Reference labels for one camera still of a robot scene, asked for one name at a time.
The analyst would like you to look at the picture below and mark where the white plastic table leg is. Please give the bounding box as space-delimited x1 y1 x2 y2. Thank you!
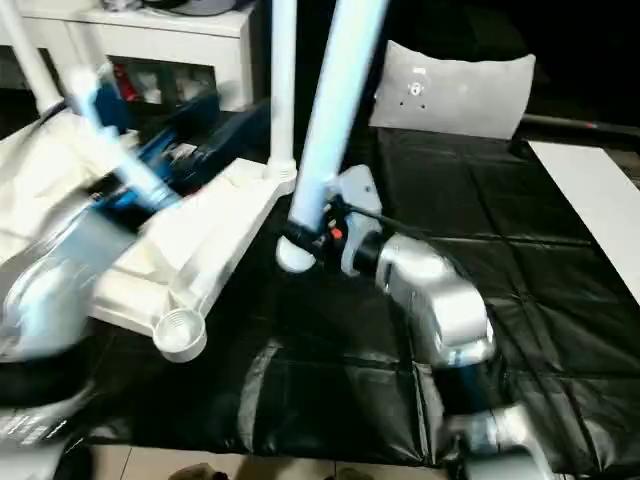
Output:
263 0 297 184
0 0 56 114
276 0 392 273

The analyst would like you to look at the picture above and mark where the red item in cabinet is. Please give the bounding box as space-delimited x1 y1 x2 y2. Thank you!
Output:
115 64 137 101

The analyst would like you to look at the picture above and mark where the white glass-door cabinet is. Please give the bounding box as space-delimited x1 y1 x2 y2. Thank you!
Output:
0 0 264 114

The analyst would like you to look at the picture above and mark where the black work mat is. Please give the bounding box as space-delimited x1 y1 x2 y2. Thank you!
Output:
0 84 640 474

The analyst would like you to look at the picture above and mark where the black cabinet with gold label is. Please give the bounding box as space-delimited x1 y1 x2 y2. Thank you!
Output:
259 0 401 131

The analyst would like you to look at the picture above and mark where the light grey printed pillow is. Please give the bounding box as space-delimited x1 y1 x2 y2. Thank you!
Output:
368 39 537 140

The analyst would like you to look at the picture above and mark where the white flat panel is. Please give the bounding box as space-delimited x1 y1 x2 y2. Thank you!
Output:
527 139 640 296

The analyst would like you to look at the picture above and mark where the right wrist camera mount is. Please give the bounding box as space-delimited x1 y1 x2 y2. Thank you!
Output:
327 165 384 276

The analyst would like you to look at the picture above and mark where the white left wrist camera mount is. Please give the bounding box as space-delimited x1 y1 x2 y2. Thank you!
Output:
69 64 166 211

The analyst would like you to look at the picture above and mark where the black rail with red mark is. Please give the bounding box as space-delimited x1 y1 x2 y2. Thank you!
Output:
522 113 640 135

